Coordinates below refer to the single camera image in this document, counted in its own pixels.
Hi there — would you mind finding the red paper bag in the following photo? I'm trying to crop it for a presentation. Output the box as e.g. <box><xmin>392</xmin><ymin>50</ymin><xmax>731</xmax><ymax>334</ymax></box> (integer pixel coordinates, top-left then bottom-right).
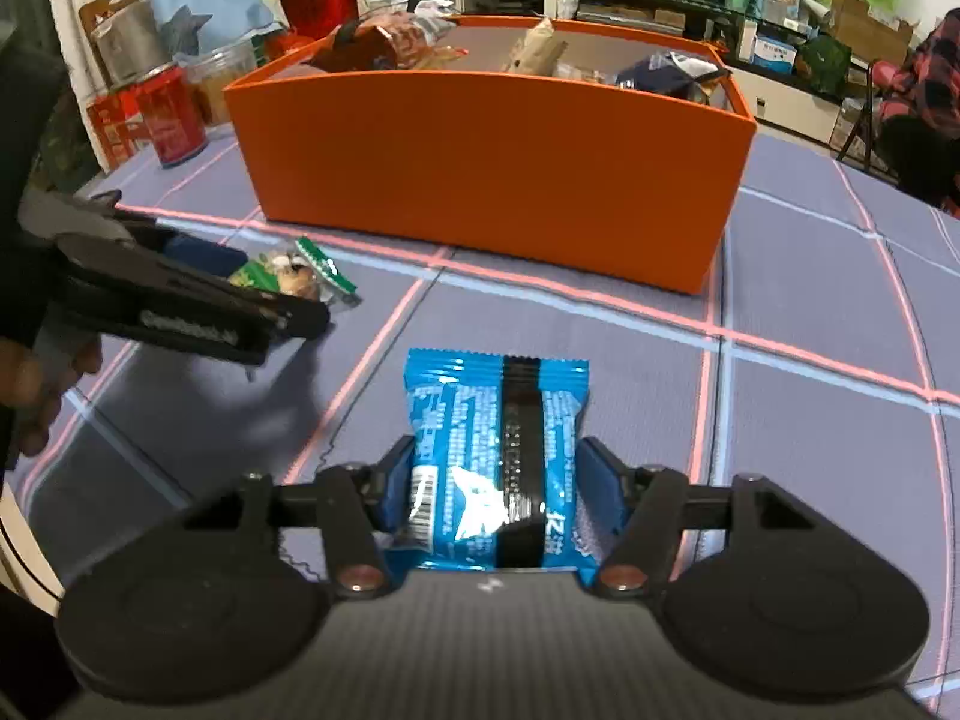
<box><xmin>274</xmin><ymin>0</ymin><xmax>353</xmax><ymax>46</ymax></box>

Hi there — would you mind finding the blue white box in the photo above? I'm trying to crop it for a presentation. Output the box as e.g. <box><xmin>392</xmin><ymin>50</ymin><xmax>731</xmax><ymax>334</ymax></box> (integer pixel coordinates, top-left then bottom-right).
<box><xmin>752</xmin><ymin>37</ymin><xmax>800</xmax><ymax>74</ymax></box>

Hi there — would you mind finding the red soda can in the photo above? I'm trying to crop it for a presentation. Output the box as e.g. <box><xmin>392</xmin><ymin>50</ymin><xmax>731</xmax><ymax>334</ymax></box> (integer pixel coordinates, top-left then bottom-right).
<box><xmin>133</xmin><ymin>66</ymin><xmax>209</xmax><ymax>170</ymax></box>

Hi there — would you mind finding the dark green bag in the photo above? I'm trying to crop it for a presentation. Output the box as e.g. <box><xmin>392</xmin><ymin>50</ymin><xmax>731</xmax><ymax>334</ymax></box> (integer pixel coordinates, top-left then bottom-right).
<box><xmin>799</xmin><ymin>37</ymin><xmax>852</xmax><ymax>97</ymax></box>

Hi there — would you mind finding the beige snack packet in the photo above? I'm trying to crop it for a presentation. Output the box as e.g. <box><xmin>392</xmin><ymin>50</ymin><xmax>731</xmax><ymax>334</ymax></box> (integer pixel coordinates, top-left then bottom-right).
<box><xmin>504</xmin><ymin>17</ymin><xmax>567</xmax><ymax>76</ymax></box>

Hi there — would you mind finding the green snack packet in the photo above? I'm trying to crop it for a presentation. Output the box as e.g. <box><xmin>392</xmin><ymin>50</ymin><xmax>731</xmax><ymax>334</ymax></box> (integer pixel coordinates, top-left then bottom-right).
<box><xmin>227</xmin><ymin>236</ymin><xmax>362</xmax><ymax>314</ymax></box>

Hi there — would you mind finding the blue snack packet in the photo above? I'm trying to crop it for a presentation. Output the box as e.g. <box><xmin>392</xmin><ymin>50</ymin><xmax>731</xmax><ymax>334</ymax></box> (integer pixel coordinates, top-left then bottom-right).
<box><xmin>382</xmin><ymin>349</ymin><xmax>627</xmax><ymax>572</ymax></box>

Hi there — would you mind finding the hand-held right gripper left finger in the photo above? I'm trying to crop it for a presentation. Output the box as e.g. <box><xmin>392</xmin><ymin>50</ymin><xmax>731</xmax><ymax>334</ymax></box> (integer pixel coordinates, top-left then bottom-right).
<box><xmin>180</xmin><ymin>435</ymin><xmax>417</xmax><ymax>601</ymax></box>

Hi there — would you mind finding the orange box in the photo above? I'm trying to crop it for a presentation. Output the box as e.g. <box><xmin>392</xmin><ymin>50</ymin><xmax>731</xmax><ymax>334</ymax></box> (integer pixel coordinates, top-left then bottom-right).
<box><xmin>223</xmin><ymin>13</ymin><xmax>758</xmax><ymax>295</ymax></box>

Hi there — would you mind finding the dark navy snack packet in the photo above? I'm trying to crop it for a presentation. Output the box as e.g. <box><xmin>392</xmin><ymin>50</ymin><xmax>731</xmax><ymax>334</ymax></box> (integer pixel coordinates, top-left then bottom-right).
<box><xmin>616</xmin><ymin>51</ymin><xmax>732</xmax><ymax>104</ymax></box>

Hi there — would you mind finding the red white cardboard box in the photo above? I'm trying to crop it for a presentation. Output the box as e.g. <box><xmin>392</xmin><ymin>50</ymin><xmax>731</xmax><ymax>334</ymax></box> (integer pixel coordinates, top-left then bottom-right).
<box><xmin>86</xmin><ymin>86</ymin><xmax>155</xmax><ymax>170</ymax></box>

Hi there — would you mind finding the clear plastic jar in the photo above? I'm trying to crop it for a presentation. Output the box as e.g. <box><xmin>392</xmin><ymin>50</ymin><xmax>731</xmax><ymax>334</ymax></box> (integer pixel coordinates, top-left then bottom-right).
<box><xmin>182</xmin><ymin>39</ymin><xmax>260</xmax><ymax>127</ymax></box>

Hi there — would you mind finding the blue checked tablecloth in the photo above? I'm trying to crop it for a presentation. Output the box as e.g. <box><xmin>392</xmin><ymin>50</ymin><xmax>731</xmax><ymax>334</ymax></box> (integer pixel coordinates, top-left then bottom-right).
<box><xmin>15</xmin><ymin>120</ymin><xmax>960</xmax><ymax>713</ymax></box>

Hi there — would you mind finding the red bean snack packet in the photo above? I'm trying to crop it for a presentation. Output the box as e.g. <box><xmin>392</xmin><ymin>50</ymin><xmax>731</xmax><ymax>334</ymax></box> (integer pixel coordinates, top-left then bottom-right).
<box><xmin>311</xmin><ymin>15</ymin><xmax>421</xmax><ymax>72</ymax></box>

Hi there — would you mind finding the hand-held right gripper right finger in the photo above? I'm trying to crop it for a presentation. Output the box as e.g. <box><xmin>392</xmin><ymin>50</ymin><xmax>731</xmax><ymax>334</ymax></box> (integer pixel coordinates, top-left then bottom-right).
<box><xmin>576</xmin><ymin>436</ymin><xmax>818</xmax><ymax>601</ymax></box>

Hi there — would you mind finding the person's left hand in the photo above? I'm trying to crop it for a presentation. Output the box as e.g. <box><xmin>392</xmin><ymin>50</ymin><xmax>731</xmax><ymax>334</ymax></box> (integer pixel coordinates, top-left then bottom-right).
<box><xmin>0</xmin><ymin>337</ymin><xmax>102</xmax><ymax>458</ymax></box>

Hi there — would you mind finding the brown cardboard box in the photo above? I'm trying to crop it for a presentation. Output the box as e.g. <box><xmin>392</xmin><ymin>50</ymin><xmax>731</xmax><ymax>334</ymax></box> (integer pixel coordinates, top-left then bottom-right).
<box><xmin>829</xmin><ymin>0</ymin><xmax>920</xmax><ymax>65</ymax></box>

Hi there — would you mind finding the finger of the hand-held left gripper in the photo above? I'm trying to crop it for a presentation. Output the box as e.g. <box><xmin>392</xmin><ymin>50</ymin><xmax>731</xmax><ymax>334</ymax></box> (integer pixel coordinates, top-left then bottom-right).
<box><xmin>154</xmin><ymin>229</ymin><xmax>252</xmax><ymax>278</ymax></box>
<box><xmin>255</xmin><ymin>291</ymin><xmax>332</xmax><ymax>342</ymax></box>

